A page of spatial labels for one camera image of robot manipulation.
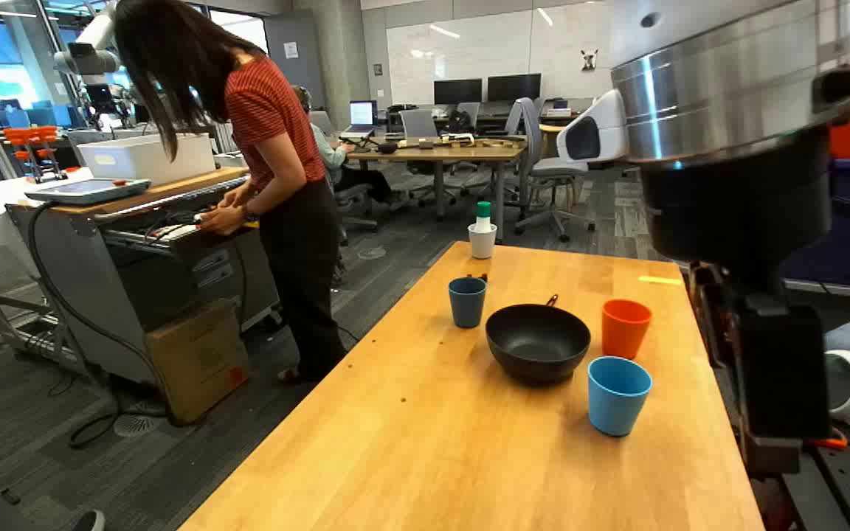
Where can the dark blue cup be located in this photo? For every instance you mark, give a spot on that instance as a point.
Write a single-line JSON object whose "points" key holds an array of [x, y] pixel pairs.
{"points": [[467, 301]]}

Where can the orange cup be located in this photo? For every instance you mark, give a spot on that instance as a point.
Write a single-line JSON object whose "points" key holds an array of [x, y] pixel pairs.
{"points": [[625, 326]]}

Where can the light blue cup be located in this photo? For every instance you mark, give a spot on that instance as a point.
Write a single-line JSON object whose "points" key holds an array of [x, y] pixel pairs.
{"points": [[616, 394]]}

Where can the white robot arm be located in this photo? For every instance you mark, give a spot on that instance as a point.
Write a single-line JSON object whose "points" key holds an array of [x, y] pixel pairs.
{"points": [[726, 109]]}

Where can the black bowl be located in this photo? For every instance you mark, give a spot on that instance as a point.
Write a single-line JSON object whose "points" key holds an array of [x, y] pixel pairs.
{"points": [[538, 343]]}

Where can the white bottle green cap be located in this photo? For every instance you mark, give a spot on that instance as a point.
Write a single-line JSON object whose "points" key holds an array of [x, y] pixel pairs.
{"points": [[482, 230]]}

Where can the wooden office desk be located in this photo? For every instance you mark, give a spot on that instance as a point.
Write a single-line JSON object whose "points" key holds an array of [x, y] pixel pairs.
{"points": [[498, 153]]}

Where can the grey office chair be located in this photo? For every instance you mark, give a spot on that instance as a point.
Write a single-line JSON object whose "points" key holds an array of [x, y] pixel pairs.
{"points": [[538, 168]]}

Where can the yellow tape strip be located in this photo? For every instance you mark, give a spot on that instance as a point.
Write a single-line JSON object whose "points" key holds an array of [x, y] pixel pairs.
{"points": [[661, 280]]}

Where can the cardboard box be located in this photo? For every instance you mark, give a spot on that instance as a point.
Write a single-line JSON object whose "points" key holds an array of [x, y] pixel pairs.
{"points": [[200, 357]]}

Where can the grey tool cabinet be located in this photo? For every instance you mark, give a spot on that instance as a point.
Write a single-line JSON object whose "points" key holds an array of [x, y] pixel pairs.
{"points": [[120, 270]]}

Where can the woman in red shirt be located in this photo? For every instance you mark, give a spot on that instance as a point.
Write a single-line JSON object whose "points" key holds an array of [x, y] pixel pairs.
{"points": [[191, 72]]}

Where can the grey laptop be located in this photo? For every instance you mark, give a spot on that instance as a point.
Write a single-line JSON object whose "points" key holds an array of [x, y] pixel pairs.
{"points": [[84, 193]]}

